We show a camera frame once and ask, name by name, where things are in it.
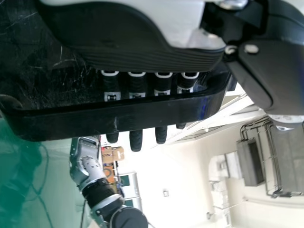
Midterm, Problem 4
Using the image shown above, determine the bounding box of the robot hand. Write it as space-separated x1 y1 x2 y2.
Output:
37 0 304 153

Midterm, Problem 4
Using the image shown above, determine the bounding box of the brown cardboard box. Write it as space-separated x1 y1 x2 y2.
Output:
101 145 125 167

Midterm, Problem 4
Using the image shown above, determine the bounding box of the white cabinet with green panels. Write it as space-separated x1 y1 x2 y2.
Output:
117 171 143 212

